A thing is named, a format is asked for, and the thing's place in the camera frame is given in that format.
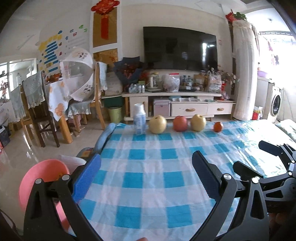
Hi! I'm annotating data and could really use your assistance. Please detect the pink plastic bucket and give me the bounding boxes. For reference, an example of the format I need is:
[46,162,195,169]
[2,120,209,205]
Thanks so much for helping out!
[18,159,70,235]

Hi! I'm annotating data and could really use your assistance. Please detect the small orange tangerine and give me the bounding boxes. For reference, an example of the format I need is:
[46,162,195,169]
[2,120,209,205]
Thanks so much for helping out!
[213,121,223,133]

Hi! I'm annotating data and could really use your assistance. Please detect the yellow pear right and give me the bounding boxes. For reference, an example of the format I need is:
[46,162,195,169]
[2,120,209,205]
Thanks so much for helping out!
[191,114,207,132]

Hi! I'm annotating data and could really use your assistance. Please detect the yellow pear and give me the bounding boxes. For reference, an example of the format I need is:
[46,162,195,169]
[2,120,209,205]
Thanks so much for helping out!
[191,114,207,132]
[148,115,167,134]

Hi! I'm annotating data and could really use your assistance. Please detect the red apple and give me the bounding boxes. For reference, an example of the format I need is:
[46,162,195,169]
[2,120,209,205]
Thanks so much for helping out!
[173,115,188,132]

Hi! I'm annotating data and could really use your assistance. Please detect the blue white checkered tablecloth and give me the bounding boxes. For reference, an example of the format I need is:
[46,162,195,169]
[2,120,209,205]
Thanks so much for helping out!
[78,120,295,240]

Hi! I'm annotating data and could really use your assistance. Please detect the light wooden chair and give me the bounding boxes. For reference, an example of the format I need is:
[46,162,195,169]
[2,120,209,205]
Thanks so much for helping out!
[68,62,107,133]

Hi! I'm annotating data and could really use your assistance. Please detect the green waste bin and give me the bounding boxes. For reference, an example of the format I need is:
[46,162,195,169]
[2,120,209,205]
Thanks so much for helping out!
[108,107,122,123]

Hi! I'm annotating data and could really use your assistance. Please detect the white plastic bottle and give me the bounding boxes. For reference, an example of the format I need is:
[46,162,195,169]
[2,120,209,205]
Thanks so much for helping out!
[133,103,146,135]

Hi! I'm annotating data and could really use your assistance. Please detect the yellow pear left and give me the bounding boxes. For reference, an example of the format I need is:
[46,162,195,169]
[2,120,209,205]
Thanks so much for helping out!
[148,115,167,134]

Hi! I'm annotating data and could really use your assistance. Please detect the white tv cabinet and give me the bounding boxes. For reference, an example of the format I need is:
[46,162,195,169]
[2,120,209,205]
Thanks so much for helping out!
[122,91,236,122]

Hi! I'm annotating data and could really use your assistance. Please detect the white storage box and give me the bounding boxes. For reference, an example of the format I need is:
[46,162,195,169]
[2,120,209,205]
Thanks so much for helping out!
[153,99,171,117]

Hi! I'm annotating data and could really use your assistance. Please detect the white washing machine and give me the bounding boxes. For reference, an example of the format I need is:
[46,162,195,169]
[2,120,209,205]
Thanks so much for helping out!
[265,84,282,123]

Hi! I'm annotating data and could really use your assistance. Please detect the dining table with floral cloth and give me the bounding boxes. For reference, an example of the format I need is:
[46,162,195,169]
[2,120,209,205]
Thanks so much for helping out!
[45,79,73,144]

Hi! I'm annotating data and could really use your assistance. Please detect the dark wooden dining chair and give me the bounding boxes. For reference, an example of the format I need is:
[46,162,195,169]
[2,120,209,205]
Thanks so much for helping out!
[22,71,60,148]

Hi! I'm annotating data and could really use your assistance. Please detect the white mesh food cover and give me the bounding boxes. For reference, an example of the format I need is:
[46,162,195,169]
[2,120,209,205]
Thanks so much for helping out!
[60,47,95,102]

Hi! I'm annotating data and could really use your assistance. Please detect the white standing air conditioner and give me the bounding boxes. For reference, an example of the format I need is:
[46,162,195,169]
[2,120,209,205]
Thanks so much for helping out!
[232,20,258,121]

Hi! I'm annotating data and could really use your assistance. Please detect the dark blue flower bouquet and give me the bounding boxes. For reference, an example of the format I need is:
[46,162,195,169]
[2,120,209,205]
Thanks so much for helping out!
[112,56,144,86]

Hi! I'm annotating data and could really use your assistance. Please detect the black flat screen television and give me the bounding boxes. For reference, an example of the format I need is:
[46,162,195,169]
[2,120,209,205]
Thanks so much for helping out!
[143,27,218,71]

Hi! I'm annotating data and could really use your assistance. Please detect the red chinese knot decoration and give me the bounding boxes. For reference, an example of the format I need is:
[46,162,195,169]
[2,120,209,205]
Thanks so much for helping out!
[91,0,120,40]

